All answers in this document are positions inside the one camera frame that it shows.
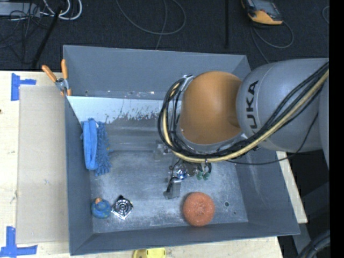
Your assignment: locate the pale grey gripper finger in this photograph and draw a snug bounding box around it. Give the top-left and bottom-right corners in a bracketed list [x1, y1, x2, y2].
[163, 181, 173, 200]
[170, 178, 183, 199]

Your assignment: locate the clear glass block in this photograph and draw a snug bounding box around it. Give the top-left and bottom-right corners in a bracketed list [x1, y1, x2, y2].
[153, 140, 173, 161]

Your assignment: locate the orange round sponge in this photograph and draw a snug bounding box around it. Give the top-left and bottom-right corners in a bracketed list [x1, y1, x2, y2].
[182, 191, 216, 227]

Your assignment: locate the grey metal bin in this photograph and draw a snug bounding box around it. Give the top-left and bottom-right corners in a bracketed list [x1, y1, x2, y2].
[62, 44, 302, 256]

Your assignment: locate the silver square ringed piece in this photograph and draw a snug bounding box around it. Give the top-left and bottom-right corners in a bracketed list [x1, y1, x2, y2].
[110, 195, 134, 221]

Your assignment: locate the blue toy duck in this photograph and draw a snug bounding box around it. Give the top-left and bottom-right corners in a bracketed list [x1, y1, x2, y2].
[90, 197, 112, 220]

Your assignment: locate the blue microfibre duster cloth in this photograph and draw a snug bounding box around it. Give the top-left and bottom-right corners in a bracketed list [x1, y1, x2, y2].
[80, 118, 114, 177]

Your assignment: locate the pale wood flat board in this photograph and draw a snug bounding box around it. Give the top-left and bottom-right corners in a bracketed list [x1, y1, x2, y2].
[15, 84, 71, 245]

